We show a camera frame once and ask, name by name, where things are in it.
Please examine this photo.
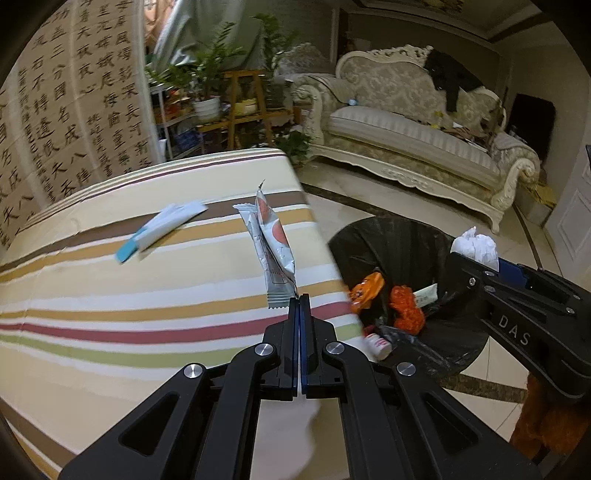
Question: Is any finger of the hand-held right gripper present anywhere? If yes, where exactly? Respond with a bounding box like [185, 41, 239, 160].
[499, 258, 591, 319]
[444, 251, 497, 319]

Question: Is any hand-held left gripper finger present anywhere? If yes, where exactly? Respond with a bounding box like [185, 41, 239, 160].
[301, 296, 543, 480]
[59, 298, 302, 480]

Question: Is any white tissue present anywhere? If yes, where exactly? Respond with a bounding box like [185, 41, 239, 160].
[450, 227, 500, 272]

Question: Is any red plastic bag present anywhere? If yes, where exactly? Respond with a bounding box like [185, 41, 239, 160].
[389, 285, 426, 334]

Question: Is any orange plastic bag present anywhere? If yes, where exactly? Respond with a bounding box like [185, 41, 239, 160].
[348, 272, 385, 315]

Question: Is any silver snack wrapper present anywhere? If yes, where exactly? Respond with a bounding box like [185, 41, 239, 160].
[232, 179, 298, 309]

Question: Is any black lined bin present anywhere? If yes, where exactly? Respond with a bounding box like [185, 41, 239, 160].
[329, 218, 490, 384]

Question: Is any blue and white packet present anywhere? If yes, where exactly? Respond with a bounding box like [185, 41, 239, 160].
[115, 200, 208, 265]

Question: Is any person's right forearm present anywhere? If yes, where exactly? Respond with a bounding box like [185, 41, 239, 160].
[510, 374, 591, 462]

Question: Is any small white bottle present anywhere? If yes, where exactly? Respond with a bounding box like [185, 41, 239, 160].
[365, 333, 393, 361]

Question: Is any white door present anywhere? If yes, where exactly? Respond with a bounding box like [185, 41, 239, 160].
[545, 152, 591, 278]

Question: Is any yellow bag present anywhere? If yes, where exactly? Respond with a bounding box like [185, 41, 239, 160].
[531, 182, 557, 208]

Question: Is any pile of papers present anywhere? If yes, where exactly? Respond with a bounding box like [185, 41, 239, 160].
[438, 117, 490, 148]

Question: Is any dark screen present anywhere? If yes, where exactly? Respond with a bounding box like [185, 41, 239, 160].
[510, 93, 557, 160]

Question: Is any striped tablecloth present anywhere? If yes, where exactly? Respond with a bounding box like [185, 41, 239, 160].
[0, 148, 365, 480]

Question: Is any ornate white sofa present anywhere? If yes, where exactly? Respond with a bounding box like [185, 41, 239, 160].
[295, 45, 541, 234]

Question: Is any small leafy green plant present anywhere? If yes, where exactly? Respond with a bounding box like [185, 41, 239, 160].
[277, 129, 315, 167]

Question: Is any black garment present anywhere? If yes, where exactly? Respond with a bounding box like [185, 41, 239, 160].
[425, 48, 481, 112]

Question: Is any potted plant dark pot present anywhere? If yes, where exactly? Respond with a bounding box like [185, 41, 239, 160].
[252, 13, 296, 109]

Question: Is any potted plant white pot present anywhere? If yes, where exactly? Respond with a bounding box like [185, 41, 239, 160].
[145, 22, 245, 123]

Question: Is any white metal shelf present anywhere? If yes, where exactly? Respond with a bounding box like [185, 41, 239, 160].
[148, 85, 204, 160]

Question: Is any wooden plant stand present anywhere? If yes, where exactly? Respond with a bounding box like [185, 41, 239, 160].
[198, 69, 296, 153]

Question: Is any patterned armchair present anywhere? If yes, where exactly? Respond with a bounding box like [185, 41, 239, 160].
[276, 43, 333, 88]

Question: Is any calligraphy folding screen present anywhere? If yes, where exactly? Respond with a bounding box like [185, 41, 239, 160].
[0, 0, 158, 250]

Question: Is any grey curtain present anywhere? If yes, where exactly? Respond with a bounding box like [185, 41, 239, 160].
[148, 0, 287, 70]

